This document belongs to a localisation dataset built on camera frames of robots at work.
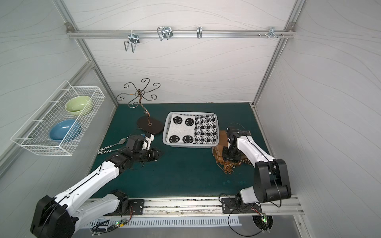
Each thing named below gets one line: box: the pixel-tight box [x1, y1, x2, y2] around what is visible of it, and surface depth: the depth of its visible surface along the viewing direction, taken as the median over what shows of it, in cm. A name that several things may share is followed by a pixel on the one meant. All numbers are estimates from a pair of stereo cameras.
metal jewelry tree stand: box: [116, 77, 164, 135], surface depth 90 cm
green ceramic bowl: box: [64, 95, 91, 116], surface depth 73 cm
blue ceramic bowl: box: [49, 119, 82, 142], surface depth 65 cm
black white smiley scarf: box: [167, 113, 196, 144], surface depth 92 cm
